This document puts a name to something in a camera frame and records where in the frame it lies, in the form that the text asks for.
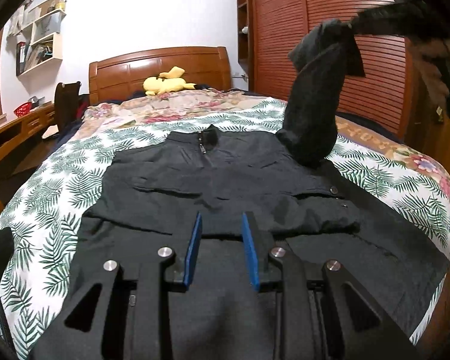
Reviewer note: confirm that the wooden desk cabinet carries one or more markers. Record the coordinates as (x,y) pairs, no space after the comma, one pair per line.
(23,149)

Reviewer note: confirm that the white wall shelf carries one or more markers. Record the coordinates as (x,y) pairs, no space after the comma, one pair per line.
(37,31)

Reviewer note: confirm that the red basket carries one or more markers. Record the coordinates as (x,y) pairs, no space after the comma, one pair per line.
(23,110)

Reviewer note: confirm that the wooden headboard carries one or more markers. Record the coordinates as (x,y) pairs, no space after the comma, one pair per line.
(119,77)

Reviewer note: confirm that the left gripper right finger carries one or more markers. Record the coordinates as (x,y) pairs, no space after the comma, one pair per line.
(322,311)

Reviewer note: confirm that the dark wooden chair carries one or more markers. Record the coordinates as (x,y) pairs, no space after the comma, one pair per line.
(66,104)

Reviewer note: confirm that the wooden door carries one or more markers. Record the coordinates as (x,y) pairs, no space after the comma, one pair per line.
(446,157)

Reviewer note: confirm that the yellow plush toy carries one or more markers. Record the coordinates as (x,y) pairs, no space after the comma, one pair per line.
(167,82)

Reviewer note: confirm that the black zip jacket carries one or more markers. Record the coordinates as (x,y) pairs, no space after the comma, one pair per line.
(294,192)

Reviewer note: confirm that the palm leaf bed sheet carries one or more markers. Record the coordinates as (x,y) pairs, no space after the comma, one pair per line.
(44,217)

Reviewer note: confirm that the louvred wooden wardrobe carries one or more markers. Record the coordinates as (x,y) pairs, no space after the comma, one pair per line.
(270,29)

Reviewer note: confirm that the person's right hand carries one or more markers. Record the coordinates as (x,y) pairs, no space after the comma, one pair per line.
(423,54)

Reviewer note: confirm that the floral blanket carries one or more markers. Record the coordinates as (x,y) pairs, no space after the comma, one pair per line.
(391,171)

